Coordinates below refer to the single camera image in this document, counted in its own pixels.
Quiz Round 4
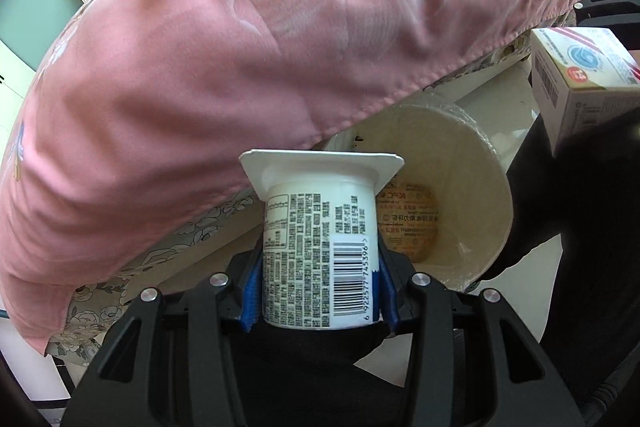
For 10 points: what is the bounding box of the white carton box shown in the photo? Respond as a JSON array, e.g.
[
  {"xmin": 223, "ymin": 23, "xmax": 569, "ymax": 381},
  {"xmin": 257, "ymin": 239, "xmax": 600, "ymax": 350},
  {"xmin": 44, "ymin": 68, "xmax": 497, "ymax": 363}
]
[{"xmin": 529, "ymin": 27, "xmax": 640, "ymax": 152}]

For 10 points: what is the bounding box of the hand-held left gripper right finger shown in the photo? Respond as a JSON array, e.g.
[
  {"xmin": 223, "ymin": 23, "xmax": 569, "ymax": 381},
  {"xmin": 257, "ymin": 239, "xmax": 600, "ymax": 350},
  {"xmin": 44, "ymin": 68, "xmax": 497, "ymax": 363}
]
[{"xmin": 377, "ymin": 242, "xmax": 586, "ymax": 427}]

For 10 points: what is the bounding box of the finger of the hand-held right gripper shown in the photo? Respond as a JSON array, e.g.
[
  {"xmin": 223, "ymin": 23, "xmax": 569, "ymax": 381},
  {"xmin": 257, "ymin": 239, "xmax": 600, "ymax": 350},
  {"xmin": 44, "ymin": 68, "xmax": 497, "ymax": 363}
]
[{"xmin": 574, "ymin": 0, "xmax": 640, "ymax": 29}]

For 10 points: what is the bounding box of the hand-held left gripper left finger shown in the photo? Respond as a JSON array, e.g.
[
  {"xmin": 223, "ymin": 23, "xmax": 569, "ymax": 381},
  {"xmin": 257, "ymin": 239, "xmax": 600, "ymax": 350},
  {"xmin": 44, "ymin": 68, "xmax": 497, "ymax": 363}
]
[{"xmin": 60, "ymin": 251, "xmax": 264, "ymax": 427}]

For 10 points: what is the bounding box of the white wardrobe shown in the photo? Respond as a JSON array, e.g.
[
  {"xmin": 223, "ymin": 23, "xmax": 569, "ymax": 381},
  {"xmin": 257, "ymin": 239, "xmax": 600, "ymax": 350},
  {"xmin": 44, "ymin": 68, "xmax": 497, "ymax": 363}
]
[{"xmin": 0, "ymin": 42, "xmax": 38, "ymax": 118}]

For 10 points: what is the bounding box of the pink floral bed sheet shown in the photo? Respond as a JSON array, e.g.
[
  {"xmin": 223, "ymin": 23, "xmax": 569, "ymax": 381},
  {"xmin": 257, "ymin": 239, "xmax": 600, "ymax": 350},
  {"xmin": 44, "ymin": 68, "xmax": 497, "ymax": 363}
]
[{"xmin": 0, "ymin": 0, "xmax": 606, "ymax": 355}]

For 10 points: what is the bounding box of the white paper bucket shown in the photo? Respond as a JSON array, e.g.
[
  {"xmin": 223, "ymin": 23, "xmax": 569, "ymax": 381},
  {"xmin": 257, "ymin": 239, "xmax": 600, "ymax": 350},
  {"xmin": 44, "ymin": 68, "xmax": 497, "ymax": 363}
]
[{"xmin": 320, "ymin": 103, "xmax": 515, "ymax": 295}]

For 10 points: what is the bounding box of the white yogurt cup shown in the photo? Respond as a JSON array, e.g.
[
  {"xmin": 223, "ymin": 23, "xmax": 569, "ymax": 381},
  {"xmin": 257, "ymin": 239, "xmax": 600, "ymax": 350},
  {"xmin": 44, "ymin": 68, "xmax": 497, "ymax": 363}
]
[{"xmin": 239, "ymin": 149, "xmax": 405, "ymax": 332}]

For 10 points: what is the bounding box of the dark cloth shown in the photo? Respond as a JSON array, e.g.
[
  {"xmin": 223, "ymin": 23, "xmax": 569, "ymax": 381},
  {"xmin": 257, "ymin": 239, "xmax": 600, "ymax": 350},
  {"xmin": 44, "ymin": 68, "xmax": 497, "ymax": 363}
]
[{"xmin": 250, "ymin": 107, "xmax": 640, "ymax": 427}]

